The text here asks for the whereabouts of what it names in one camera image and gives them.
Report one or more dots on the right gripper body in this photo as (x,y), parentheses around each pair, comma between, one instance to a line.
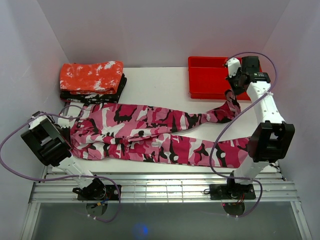
(234,82)

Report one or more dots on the pink camo trousers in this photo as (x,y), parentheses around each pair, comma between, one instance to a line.
(152,134)

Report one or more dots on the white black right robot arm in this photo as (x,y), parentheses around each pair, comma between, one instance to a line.
(272,137)

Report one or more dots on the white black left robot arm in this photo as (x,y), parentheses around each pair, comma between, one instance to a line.
(45,139)

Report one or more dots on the orange white folded trousers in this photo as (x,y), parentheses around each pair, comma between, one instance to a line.
(101,78)

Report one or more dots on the black camo folded trousers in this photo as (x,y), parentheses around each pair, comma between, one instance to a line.
(94,98)

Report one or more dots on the red plastic tray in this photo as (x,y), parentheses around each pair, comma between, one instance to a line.
(207,77)

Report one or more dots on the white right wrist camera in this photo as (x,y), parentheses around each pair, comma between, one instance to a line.
(232,65)

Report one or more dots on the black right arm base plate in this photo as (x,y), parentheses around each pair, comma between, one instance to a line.
(225,192)

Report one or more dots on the aluminium rail frame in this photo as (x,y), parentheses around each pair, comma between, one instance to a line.
(157,183)

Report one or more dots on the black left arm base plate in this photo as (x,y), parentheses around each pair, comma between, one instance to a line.
(108,192)

